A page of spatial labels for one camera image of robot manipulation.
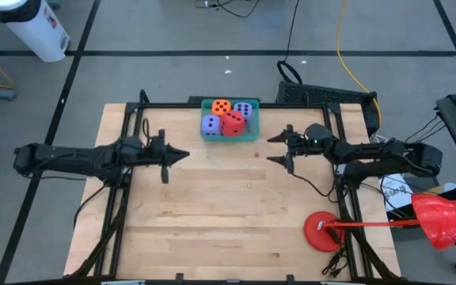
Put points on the orange foam die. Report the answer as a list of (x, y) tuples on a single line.
[(221, 107)]

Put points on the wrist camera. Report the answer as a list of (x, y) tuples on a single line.
[(303, 144), (157, 144)]

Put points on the teal translucent plastic bin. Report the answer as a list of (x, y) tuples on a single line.
[(251, 134)]

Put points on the purple foam die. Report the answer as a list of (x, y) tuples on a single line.
[(243, 111), (211, 126)]

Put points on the red desk lamp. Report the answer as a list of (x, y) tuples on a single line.
[(323, 233)]

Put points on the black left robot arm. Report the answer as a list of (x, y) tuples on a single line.
[(73, 160)]

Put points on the black table frame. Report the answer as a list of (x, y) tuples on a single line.
[(172, 105)]

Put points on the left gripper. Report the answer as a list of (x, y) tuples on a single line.
[(164, 158)]

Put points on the red foam die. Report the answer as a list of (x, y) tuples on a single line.
[(232, 124)]

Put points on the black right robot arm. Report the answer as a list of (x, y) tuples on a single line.
[(370, 152)]

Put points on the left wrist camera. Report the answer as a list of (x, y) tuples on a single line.
[(157, 144)]

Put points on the white trash can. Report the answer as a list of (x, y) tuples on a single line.
[(34, 35)]

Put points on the black perforated computer case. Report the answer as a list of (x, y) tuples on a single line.
[(323, 95)]

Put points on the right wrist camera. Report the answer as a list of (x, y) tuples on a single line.
[(303, 144)]

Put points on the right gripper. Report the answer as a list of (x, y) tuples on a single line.
[(290, 148)]

